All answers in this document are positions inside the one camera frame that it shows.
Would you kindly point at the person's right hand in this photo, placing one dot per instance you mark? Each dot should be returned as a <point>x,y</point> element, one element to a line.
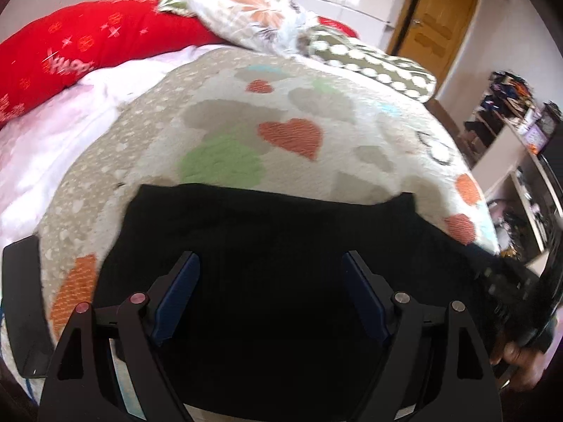
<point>519,362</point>

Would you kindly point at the green dotted pillow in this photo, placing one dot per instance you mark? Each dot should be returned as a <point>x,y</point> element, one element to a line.
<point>374,61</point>

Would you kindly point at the black flat device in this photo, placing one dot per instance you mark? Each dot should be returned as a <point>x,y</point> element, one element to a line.
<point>26,299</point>

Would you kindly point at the cluttered shelf unit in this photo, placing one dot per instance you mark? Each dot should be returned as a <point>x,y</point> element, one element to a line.
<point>497,158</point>

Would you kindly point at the black pants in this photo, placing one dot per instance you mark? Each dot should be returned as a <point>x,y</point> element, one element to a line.
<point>264,250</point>

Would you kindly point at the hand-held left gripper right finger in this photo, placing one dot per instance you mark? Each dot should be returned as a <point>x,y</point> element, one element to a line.
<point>365,299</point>

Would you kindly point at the wooden door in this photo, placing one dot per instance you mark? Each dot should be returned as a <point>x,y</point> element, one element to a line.
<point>440,17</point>

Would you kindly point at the heart patterned quilt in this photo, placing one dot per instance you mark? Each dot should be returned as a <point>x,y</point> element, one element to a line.
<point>281,171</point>

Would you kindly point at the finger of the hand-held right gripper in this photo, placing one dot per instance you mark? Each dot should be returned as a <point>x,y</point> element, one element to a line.
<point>506,281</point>

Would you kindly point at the white floral pillow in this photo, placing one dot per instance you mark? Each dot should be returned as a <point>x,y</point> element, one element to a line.
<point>246,13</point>

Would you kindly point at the red printed pillow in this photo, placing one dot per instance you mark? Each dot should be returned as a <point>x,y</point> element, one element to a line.
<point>66,39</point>

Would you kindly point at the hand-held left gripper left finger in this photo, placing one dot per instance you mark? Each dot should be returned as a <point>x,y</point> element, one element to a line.
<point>176,299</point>

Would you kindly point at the white fleece blanket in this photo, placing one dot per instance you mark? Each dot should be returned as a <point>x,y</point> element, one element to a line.
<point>44,149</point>

